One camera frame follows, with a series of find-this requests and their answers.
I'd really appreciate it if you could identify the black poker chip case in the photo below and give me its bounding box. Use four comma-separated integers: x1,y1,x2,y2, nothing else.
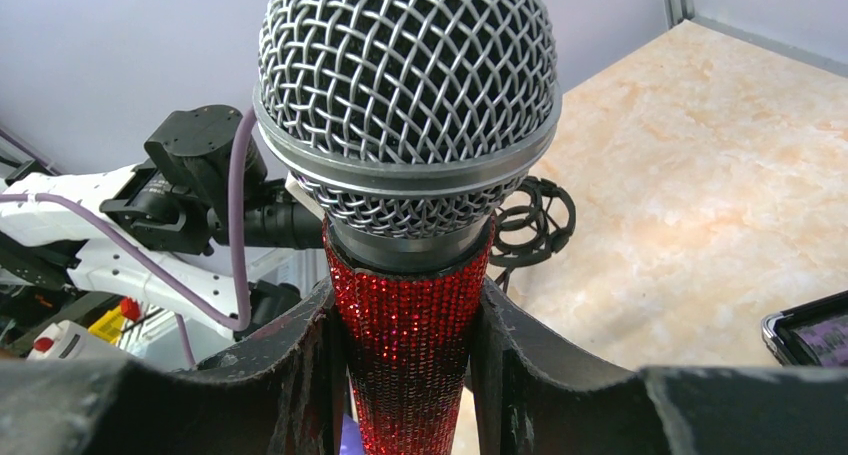
761,291,847,368

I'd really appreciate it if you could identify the white bottle red cap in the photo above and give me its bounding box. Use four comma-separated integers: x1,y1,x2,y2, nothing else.
26,320,131,361

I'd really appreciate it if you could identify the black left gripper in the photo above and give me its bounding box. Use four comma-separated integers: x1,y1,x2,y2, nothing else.
241,179,323,250

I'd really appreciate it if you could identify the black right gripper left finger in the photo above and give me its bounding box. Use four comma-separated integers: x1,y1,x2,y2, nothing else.
1,280,345,454

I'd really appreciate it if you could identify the red glitter microphone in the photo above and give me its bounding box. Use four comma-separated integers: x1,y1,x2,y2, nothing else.
254,0,562,454

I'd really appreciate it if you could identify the black tripod shock-mount stand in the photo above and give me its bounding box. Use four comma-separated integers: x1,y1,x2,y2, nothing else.
489,176,577,293

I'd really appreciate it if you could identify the purple green chip stack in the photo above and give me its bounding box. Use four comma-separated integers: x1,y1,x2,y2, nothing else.
793,314,847,367

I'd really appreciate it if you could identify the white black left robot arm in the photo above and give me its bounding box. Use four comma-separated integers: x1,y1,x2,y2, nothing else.
1,105,242,338

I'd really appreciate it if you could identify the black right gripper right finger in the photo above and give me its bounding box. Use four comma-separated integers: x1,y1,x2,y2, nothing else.
470,280,847,454

